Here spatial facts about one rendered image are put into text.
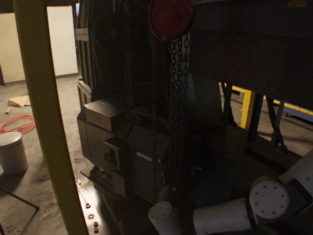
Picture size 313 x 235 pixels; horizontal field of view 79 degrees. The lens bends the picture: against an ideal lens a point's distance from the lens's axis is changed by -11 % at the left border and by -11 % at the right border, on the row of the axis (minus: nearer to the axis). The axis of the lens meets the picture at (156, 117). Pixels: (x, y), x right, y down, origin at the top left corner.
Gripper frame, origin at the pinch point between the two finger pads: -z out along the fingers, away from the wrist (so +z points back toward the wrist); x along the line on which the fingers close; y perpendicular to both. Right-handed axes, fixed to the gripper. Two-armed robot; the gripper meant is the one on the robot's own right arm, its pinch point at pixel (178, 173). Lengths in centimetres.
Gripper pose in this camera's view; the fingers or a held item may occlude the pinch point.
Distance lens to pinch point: 76.5
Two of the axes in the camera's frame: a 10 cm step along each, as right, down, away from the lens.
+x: 9.8, 0.7, -1.7
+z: -1.8, 3.9, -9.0
